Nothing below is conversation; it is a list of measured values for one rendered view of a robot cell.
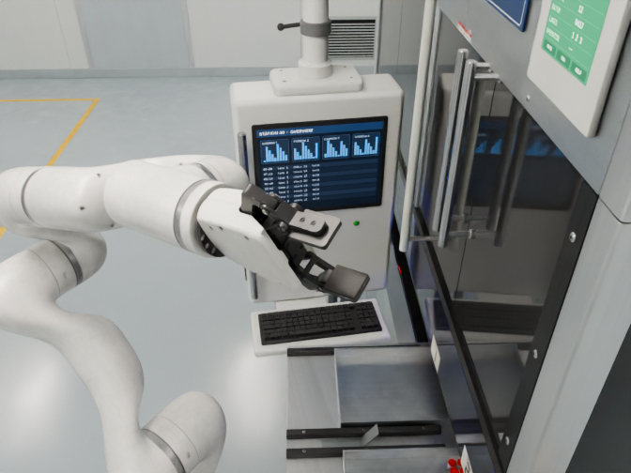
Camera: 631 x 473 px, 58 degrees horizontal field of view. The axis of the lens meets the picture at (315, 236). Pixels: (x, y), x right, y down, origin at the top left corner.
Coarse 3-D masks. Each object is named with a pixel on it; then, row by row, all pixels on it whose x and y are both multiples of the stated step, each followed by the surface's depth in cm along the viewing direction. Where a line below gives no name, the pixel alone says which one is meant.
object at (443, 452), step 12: (348, 456) 141; (360, 456) 141; (372, 456) 142; (384, 456) 142; (396, 456) 142; (408, 456) 142; (420, 456) 142; (432, 456) 142; (444, 456) 142; (456, 456) 142; (348, 468) 140; (360, 468) 140; (372, 468) 140; (384, 468) 140; (396, 468) 140; (408, 468) 140; (420, 468) 140; (432, 468) 140; (444, 468) 140
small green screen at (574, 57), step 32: (544, 0) 79; (576, 0) 70; (608, 0) 62; (544, 32) 79; (576, 32) 70; (608, 32) 63; (544, 64) 79; (576, 64) 70; (608, 64) 63; (576, 96) 70
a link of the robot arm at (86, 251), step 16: (0, 176) 85; (16, 176) 82; (0, 192) 83; (16, 192) 80; (0, 208) 84; (16, 208) 81; (16, 224) 86; (32, 224) 83; (64, 240) 95; (80, 240) 97; (96, 240) 100; (80, 256) 99; (96, 256) 101; (80, 272) 99; (96, 272) 104
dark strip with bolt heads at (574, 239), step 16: (592, 192) 70; (576, 208) 74; (592, 208) 70; (576, 224) 74; (576, 240) 74; (560, 256) 79; (576, 256) 74; (560, 272) 79; (560, 288) 79; (544, 304) 85; (560, 304) 79; (544, 320) 85; (544, 336) 85; (544, 352) 85; (528, 368) 91; (528, 384) 91; (528, 400) 91; (512, 416) 98; (512, 432) 99; (512, 448) 99
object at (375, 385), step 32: (352, 352) 169; (384, 352) 169; (416, 352) 170; (352, 384) 161; (384, 384) 161; (416, 384) 161; (352, 416) 152; (384, 416) 152; (416, 416) 152; (448, 416) 152
